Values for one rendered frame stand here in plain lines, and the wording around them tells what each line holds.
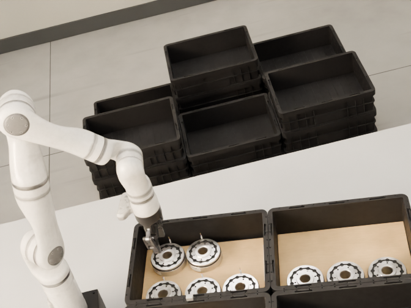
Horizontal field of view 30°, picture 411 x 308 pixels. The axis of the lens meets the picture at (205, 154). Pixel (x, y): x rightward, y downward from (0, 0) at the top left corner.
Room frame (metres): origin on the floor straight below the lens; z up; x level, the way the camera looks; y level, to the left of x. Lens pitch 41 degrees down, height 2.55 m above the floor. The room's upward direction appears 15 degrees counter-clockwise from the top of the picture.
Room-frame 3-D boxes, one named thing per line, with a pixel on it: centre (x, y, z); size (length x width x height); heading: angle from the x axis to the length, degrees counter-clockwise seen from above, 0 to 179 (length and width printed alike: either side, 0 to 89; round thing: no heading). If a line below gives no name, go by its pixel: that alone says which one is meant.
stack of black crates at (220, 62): (2.91, -0.13, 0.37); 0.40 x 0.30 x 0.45; 89
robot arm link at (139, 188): (1.49, 0.19, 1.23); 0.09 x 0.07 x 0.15; 177
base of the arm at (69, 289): (1.47, 0.50, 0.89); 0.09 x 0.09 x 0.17; 88
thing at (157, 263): (1.53, 0.18, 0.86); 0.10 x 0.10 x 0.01
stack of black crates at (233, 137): (2.51, -0.13, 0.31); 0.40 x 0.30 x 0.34; 89
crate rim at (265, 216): (1.44, 0.09, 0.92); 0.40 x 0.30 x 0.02; 79
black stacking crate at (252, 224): (1.44, 0.09, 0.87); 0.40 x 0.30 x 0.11; 79
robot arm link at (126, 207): (1.51, 0.21, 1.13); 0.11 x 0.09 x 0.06; 73
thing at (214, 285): (1.37, 0.11, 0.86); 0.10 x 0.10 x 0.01
